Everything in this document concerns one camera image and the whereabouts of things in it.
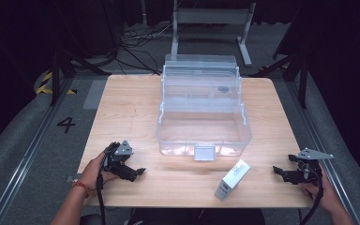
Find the person's left hand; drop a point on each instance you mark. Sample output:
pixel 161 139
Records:
pixel 92 173

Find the black stand leg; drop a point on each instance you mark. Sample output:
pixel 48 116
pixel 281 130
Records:
pixel 302 81
pixel 55 78

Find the grey metal stand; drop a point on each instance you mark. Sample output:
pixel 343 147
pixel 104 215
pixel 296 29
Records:
pixel 212 15

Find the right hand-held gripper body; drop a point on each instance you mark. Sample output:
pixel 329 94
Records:
pixel 309 172

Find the yellow black hazard tape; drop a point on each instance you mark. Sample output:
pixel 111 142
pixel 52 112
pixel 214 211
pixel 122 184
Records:
pixel 45 89

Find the person's right hand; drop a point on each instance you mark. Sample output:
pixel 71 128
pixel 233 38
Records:
pixel 326 195

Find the metal floor rail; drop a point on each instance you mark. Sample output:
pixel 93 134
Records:
pixel 28 153
pixel 322 146

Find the small white carton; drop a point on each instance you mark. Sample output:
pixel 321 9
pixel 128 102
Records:
pixel 231 181

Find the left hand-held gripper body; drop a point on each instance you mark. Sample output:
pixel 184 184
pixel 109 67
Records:
pixel 117 156

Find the clear plastic storage box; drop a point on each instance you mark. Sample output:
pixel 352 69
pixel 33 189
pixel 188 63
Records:
pixel 203 125

